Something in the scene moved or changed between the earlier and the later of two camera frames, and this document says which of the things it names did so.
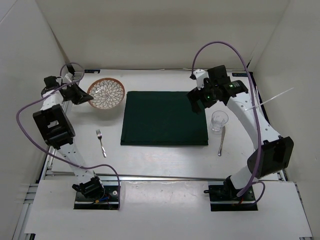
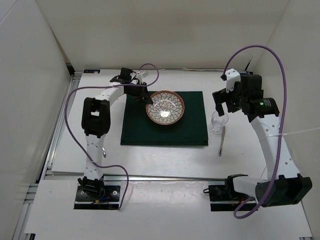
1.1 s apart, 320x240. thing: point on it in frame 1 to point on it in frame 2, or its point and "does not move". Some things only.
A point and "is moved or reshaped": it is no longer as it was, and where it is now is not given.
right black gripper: x=195 y=95 to x=222 y=96
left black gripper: x=81 y=96 to x=144 y=95
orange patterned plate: x=107 y=93 is moved or reshaped
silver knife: x=223 y=131 does not move
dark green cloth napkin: x=154 y=118 does not move
